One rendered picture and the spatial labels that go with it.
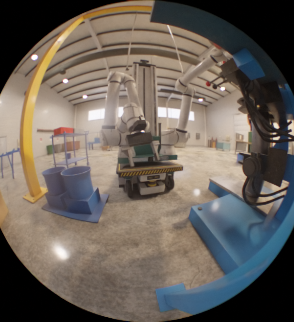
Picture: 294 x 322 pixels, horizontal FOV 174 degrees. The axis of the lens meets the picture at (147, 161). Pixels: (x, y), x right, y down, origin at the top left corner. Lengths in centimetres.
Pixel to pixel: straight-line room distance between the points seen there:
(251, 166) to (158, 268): 68
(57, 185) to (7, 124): 948
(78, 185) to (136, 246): 60
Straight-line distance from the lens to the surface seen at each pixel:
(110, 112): 88
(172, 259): 63
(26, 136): 159
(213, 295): 15
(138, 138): 47
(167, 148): 106
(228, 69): 61
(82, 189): 84
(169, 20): 46
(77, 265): 70
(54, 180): 103
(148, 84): 147
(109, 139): 86
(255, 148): 104
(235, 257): 61
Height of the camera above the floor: 58
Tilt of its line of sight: 12 degrees down
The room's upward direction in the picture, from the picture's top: 1 degrees counter-clockwise
